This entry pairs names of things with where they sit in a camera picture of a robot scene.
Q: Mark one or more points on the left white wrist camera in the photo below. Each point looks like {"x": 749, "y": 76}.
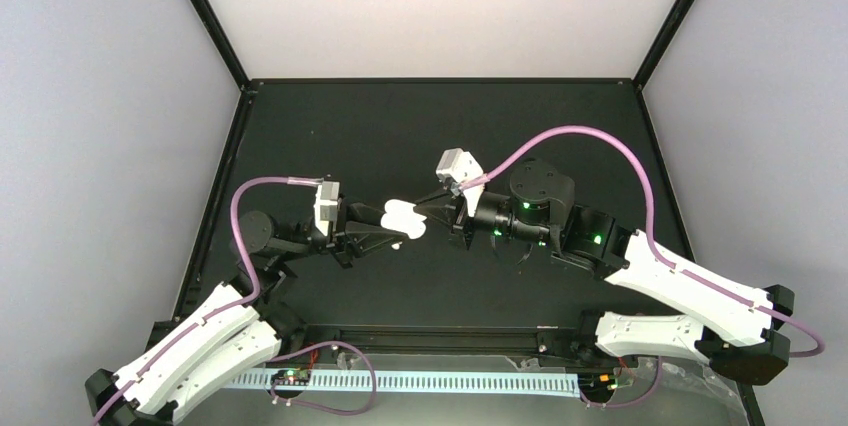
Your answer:
{"x": 326, "y": 206}

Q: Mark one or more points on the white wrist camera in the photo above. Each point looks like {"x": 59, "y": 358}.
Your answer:
{"x": 326, "y": 206}
{"x": 463, "y": 176}

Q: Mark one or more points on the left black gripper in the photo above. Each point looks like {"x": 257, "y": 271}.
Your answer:
{"x": 342, "y": 242}

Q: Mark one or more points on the white slotted cable duct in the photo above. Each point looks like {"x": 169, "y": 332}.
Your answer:
{"x": 436, "y": 382}

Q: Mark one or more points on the left black frame post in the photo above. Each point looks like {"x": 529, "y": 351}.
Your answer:
{"x": 219, "y": 38}

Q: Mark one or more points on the black frame post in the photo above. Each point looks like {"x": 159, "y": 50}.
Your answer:
{"x": 219, "y": 38}
{"x": 670, "y": 26}

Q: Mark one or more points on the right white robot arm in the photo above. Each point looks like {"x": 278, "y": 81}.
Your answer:
{"x": 731, "y": 328}

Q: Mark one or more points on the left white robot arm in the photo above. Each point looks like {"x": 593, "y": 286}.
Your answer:
{"x": 244, "y": 322}

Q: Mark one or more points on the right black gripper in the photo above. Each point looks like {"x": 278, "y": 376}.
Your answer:
{"x": 451, "y": 213}

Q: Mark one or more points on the right black frame post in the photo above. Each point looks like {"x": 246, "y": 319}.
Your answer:
{"x": 670, "y": 26}

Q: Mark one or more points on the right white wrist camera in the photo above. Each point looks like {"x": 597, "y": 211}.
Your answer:
{"x": 463, "y": 176}

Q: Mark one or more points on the white earbud charging case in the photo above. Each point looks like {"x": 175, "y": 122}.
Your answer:
{"x": 400, "y": 216}

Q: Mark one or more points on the black front mounting rail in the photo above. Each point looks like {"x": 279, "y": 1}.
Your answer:
{"x": 424, "y": 338}

